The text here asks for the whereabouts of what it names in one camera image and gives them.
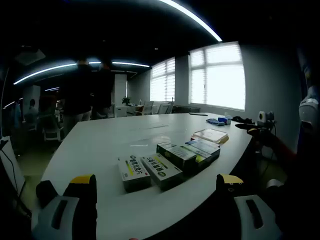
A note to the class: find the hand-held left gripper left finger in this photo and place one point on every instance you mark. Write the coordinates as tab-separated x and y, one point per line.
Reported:
65	217

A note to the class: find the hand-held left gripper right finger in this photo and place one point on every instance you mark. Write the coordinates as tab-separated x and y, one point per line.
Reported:
257	217

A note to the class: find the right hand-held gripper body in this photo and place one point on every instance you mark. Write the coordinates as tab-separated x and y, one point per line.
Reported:
266	118

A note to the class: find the beige box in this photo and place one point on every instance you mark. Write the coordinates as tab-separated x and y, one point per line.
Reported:
224	140

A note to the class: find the blue white medicine box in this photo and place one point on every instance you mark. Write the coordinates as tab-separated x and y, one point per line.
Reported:
205	147

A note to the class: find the dark green medicine box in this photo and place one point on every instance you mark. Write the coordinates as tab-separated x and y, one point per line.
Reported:
175	152

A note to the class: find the red flat box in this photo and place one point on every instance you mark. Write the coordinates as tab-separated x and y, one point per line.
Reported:
194	138

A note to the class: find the black cloth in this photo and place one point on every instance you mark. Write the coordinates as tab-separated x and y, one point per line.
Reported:
242	120

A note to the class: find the small blue white carton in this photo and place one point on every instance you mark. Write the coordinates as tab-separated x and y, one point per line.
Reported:
225	119

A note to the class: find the blue packet on table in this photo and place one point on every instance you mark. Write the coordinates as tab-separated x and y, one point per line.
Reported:
215	121

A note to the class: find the white chair armrest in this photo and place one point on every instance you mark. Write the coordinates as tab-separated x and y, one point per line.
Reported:
273	183

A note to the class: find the white chest device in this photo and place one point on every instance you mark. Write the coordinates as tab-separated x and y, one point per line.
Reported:
308	112

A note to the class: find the dark flat tablet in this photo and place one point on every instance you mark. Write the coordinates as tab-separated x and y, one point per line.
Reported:
198	114

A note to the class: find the wide blinds window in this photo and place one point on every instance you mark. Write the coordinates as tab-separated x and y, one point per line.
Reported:
217	75

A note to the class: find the dark sofa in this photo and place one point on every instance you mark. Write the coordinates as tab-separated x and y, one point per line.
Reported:
186	109

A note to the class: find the white board panel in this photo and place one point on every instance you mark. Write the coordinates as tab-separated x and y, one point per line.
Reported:
10	165

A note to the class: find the white mesh chair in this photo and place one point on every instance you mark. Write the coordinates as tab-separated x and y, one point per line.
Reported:
146	107
165	108

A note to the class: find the white office chair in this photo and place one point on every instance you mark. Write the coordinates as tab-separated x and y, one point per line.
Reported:
52	125

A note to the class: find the narrow blinds window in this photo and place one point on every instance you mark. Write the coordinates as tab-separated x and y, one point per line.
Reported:
162	80

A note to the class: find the long curved ceiling light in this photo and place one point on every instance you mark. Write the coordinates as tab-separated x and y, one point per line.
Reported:
195	17

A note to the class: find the white cabinet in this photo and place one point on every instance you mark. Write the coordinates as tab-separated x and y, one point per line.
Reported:
125	110

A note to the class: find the potted plant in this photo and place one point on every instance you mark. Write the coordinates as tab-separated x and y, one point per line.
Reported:
126	100

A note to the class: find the ceiling light strip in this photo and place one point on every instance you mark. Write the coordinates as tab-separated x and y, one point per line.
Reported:
45	72
130	64

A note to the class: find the ceiling air vent panel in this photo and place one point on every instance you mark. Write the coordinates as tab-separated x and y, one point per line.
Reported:
30	57

